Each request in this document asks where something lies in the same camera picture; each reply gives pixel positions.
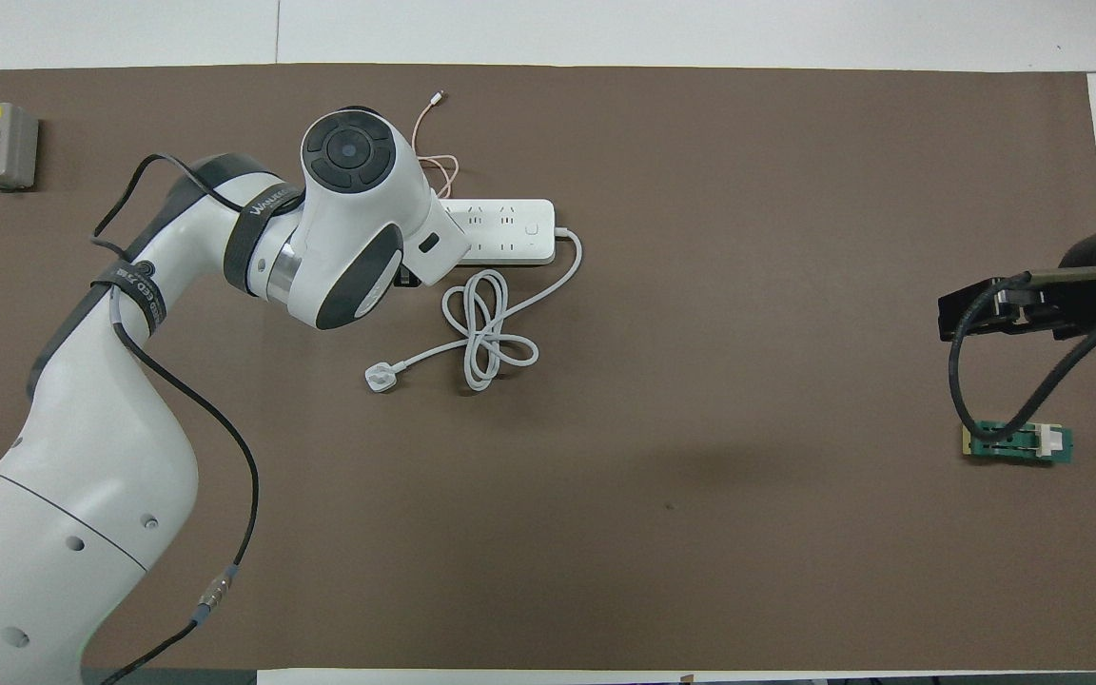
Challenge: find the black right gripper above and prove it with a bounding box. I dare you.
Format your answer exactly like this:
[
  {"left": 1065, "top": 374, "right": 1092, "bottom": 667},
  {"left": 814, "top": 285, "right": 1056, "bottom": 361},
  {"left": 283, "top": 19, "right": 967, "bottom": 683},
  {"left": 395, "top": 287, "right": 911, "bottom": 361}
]
[{"left": 937, "top": 226, "right": 1096, "bottom": 343}]

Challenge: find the pink charging cable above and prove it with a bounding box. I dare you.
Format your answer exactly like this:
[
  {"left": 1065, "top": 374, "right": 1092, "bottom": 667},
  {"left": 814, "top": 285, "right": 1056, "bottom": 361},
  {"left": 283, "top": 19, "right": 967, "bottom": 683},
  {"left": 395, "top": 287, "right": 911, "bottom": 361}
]
[{"left": 411, "top": 90, "right": 460, "bottom": 203}]

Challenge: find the white power strip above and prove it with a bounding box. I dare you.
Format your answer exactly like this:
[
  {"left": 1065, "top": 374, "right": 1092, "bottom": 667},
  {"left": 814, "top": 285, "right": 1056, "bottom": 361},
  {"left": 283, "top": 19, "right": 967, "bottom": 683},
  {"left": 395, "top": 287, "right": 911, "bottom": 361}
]
[{"left": 438, "top": 198, "right": 557, "bottom": 265}]

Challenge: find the brown table mat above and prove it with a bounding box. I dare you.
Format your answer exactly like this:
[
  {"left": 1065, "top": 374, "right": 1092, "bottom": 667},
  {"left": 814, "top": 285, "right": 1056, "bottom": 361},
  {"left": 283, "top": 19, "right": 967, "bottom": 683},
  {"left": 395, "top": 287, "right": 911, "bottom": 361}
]
[{"left": 0, "top": 63, "right": 1096, "bottom": 672}]

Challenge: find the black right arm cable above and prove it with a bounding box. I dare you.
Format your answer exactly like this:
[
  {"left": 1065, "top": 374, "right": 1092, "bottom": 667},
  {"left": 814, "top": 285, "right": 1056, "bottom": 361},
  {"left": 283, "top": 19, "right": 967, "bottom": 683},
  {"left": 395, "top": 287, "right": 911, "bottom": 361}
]
[{"left": 948, "top": 266, "right": 1096, "bottom": 444}]

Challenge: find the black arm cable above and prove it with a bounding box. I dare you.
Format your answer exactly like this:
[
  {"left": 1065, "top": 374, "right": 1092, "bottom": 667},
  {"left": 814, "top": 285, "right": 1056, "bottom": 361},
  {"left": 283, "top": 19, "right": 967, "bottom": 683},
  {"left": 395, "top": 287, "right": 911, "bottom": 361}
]
[
  {"left": 948, "top": 266, "right": 1096, "bottom": 444},
  {"left": 89, "top": 154, "right": 261, "bottom": 685}
]

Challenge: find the white power cord with plug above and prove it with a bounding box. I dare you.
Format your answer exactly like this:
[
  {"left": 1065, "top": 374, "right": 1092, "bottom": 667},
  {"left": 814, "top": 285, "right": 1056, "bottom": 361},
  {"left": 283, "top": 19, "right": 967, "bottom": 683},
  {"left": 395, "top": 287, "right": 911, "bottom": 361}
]
[{"left": 363, "top": 226, "right": 584, "bottom": 393}]

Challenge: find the green knife switch block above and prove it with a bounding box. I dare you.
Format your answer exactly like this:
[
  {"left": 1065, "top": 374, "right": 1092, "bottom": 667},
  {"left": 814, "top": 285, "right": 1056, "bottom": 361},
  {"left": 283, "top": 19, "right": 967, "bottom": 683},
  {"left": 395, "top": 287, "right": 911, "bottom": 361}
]
[{"left": 962, "top": 419, "right": 1075, "bottom": 467}]

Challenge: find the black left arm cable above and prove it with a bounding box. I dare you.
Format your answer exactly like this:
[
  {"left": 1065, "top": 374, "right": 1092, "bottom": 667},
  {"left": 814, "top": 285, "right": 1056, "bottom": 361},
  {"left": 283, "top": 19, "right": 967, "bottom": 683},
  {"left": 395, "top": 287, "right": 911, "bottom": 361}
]
[{"left": 89, "top": 154, "right": 261, "bottom": 685}]

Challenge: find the grey on-off switch box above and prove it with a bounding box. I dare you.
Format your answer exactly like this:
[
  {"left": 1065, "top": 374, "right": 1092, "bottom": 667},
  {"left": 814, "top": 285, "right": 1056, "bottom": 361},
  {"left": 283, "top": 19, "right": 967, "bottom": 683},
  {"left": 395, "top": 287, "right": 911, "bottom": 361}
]
[{"left": 0, "top": 102, "right": 40, "bottom": 191}]

